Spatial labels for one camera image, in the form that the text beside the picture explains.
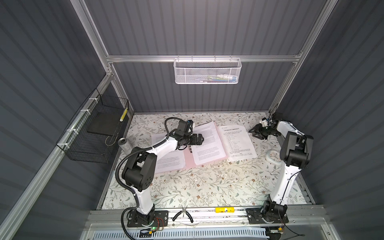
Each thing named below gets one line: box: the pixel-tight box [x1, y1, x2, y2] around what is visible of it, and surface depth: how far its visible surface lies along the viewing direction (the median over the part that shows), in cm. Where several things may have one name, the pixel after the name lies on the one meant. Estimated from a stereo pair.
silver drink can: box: [117, 137, 133, 156], surface depth 88 cm
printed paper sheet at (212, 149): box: [191, 121, 227, 166], surface depth 99 cm
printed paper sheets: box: [217, 125, 258, 162], surface depth 104 cm
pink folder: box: [184, 121, 228, 170], surface depth 95 cm
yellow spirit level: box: [215, 207, 235, 213], surface depth 77 cm
